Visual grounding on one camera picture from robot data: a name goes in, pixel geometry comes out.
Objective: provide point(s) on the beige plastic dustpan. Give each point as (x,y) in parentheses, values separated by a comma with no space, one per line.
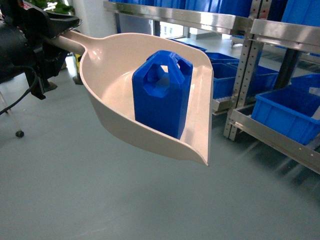
(106,68)

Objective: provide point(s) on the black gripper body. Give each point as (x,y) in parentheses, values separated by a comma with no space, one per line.
(38,26)

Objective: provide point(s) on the blue plastic part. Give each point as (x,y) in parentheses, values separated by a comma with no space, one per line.
(161,89)

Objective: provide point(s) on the green potted plant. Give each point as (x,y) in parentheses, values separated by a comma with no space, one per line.
(54,6)

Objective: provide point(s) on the blue bin front right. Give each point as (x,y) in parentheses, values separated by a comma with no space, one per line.
(290,112)

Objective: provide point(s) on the metal shelf rack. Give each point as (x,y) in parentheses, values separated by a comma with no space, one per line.
(257,31)

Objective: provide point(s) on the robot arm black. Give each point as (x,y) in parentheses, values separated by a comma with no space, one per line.
(16,57)

